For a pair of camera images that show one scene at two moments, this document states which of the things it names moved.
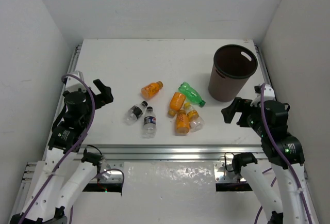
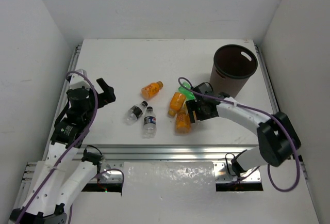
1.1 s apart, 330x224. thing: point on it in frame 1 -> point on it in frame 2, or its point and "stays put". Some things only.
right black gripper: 239,104 -> 192,106
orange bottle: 176,102 stays put
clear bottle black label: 134,112 stays put
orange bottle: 148,91 stays put
